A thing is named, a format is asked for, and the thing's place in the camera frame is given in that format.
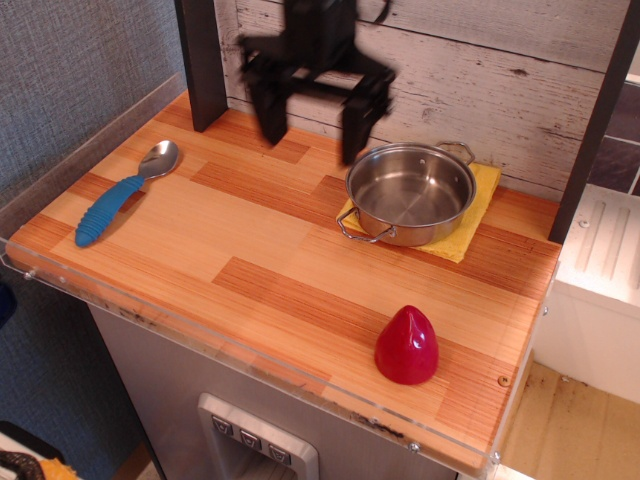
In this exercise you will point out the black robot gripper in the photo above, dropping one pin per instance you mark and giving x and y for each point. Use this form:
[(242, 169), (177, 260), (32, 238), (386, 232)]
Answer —
[(316, 54)]

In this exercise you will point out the small stainless steel pan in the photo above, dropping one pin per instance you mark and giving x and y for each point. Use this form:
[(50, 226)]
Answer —
[(409, 194)]

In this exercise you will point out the folded yellow cloth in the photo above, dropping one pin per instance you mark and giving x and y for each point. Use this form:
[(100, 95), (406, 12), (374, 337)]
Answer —
[(454, 246)]

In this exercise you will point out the red strawberry-shaped toy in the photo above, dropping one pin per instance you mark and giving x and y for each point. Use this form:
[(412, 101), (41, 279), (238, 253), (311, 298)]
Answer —
[(407, 350)]

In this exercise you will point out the grey toy fridge cabinet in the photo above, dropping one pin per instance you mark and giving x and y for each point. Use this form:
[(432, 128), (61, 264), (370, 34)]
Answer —
[(165, 379)]

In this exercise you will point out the clear acrylic table guard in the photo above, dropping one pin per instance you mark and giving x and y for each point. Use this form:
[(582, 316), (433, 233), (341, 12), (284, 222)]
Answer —
[(310, 320)]

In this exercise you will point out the silver dispenser button panel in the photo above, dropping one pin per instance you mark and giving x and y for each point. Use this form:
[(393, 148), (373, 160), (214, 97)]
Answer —
[(243, 446)]

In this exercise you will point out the white toy sink counter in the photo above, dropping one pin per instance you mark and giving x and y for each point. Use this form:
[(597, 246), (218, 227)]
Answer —
[(589, 329)]

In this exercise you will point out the yellow and black object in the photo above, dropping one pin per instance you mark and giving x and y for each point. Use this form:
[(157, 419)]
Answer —
[(23, 466)]

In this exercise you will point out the dark left frame post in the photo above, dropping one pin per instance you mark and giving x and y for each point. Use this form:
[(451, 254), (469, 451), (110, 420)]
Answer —
[(202, 58)]

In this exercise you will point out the dark frame post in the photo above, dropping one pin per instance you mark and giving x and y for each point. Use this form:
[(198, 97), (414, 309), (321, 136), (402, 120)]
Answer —
[(202, 58), (614, 79)]

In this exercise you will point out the spoon with blue handle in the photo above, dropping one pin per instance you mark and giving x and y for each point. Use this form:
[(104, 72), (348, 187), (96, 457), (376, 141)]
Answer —
[(159, 161)]

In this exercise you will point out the dark right frame post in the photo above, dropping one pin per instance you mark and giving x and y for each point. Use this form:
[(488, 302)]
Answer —
[(614, 79)]

